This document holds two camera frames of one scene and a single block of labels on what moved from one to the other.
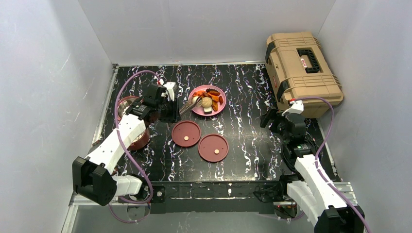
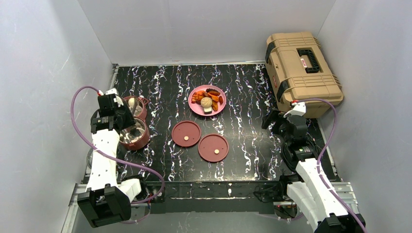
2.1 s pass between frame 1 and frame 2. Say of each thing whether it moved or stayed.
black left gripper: moved
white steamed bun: stayed
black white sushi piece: stayed
